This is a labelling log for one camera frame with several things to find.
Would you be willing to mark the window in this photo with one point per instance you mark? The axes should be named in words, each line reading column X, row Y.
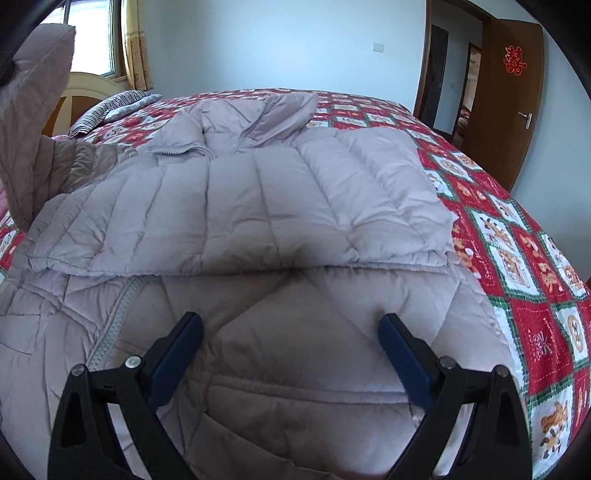
column 92, row 37

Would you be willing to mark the brown wooden door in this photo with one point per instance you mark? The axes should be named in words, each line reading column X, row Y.
column 498, row 115

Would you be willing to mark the cream wooden headboard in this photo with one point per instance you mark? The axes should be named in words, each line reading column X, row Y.
column 87, row 85

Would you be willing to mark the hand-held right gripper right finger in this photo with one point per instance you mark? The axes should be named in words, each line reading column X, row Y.
column 406, row 360

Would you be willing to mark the pink garment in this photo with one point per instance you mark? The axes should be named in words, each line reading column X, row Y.
column 3, row 196

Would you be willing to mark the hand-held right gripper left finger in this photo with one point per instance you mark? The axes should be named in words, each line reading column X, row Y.
column 178, row 355

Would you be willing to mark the red patterned bedspread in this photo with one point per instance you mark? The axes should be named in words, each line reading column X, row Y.
column 531, row 323

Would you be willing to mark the yellow curtain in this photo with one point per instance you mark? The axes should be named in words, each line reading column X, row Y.
column 136, row 50

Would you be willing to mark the grey-pink puffer jacket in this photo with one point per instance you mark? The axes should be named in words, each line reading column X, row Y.
column 277, row 207

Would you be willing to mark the striped pillow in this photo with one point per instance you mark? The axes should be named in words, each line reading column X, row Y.
column 106, row 110

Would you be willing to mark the brown wooden door frame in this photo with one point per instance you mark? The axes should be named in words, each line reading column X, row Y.
column 422, row 69

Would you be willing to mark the red paper door decoration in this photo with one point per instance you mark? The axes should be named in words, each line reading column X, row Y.
column 515, row 60

